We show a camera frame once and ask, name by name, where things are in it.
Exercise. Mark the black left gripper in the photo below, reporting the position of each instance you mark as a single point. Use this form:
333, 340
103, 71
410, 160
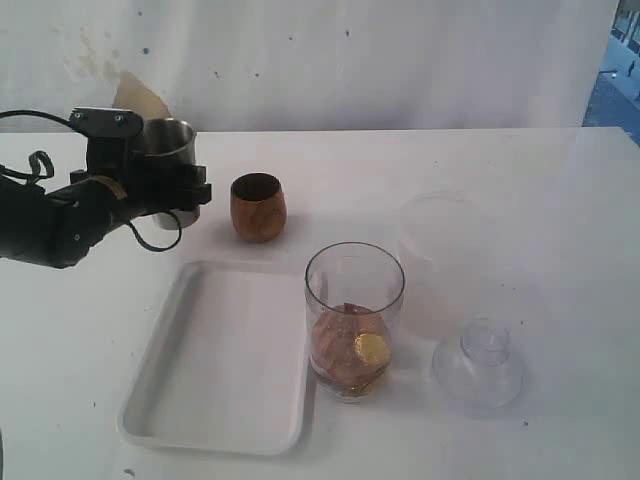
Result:
139, 186

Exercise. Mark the stainless steel cup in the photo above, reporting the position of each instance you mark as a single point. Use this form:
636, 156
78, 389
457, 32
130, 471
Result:
170, 139

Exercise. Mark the brown wooden cup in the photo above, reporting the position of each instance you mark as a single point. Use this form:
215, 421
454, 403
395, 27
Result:
257, 207

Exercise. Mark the clear plastic shaker body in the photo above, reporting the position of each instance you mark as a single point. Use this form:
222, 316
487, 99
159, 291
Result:
354, 292

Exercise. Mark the clear plastic shaker lid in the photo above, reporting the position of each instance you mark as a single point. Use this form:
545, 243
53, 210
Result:
478, 370

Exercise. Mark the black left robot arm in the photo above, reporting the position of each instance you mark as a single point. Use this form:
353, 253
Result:
58, 228

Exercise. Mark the white rectangular plastic tray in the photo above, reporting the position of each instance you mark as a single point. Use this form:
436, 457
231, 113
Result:
225, 369

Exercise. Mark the translucent white plastic cup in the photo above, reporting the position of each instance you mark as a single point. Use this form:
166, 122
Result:
446, 244

